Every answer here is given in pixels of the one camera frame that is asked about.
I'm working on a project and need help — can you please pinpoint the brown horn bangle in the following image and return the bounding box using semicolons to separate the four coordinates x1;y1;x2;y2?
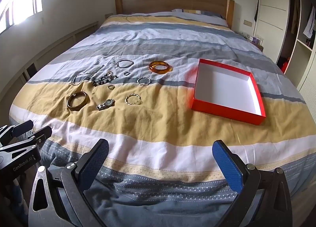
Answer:
66;91;89;111

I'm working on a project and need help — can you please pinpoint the silver wristwatch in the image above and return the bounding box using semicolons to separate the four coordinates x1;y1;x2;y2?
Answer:
96;99;115;111

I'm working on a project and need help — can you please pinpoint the twisted gold silver bracelet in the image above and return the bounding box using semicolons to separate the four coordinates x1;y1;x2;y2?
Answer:
125;93;143;106

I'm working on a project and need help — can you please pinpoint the thin silver bangle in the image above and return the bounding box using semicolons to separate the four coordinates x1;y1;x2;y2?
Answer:
116;59;134;69

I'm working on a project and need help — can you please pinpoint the amber resin bangle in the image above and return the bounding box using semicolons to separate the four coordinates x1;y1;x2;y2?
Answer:
149;61;172;74

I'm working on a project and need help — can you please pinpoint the red shallow box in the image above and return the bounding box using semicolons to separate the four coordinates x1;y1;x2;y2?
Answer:
191;59;266;125

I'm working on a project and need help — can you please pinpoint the striped duvet cover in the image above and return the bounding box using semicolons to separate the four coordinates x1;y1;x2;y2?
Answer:
9;12;315;226

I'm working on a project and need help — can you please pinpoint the bedside table with items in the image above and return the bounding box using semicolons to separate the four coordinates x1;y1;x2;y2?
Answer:
240;32;263;52

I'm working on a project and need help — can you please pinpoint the white wardrobe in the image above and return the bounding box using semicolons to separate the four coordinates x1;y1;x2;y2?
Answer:
254;0;315;114

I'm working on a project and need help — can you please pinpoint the hanging striped shirt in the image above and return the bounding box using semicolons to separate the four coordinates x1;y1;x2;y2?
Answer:
303;6;315;39

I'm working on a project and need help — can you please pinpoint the grey blue pillow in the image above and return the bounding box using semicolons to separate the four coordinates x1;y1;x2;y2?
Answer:
172;9;228;27

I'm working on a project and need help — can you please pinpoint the wooden headboard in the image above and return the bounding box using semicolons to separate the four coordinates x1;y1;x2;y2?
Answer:
115;0;235;28

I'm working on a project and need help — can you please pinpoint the low white wall cabinet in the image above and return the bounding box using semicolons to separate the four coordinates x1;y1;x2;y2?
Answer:
1;22;98;110

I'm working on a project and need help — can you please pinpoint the silver chain necklace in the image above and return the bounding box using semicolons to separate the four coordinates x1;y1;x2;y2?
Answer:
71;64;106;86

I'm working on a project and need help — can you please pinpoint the dark beaded bracelet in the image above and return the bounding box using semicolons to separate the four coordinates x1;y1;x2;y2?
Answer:
91;71;119;88

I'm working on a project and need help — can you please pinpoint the wall switch plate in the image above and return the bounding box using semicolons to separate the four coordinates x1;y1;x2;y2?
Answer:
244;20;252;27

